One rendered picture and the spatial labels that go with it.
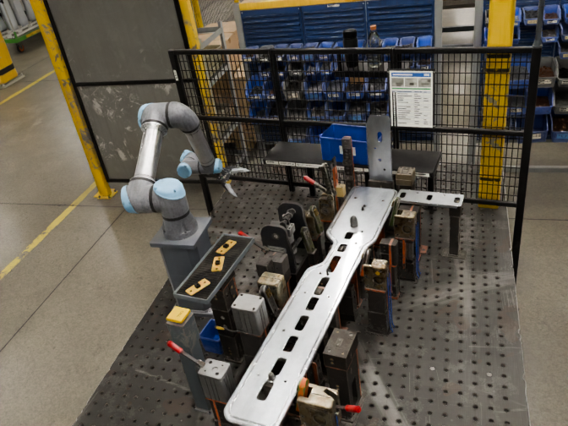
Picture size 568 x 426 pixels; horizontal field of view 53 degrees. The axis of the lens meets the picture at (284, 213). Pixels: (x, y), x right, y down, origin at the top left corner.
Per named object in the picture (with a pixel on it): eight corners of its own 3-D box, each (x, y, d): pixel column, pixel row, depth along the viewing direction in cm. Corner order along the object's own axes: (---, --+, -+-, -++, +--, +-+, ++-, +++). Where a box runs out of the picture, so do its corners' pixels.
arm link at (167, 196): (184, 218, 229) (177, 189, 222) (154, 219, 231) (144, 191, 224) (193, 202, 239) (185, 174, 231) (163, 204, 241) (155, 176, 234)
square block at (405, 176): (412, 238, 279) (412, 175, 260) (396, 236, 283) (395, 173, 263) (416, 229, 285) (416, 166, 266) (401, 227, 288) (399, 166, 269)
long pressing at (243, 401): (284, 439, 161) (283, 435, 160) (216, 418, 170) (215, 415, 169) (400, 191, 264) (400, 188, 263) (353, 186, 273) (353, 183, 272)
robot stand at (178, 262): (172, 314, 256) (148, 243, 235) (189, 284, 273) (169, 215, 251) (213, 318, 250) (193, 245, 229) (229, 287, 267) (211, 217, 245)
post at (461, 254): (465, 259, 260) (467, 207, 245) (440, 256, 265) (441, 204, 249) (466, 251, 265) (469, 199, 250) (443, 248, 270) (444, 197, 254)
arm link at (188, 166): (195, 164, 278) (201, 155, 287) (173, 165, 280) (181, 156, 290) (198, 178, 282) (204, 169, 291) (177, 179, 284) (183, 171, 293)
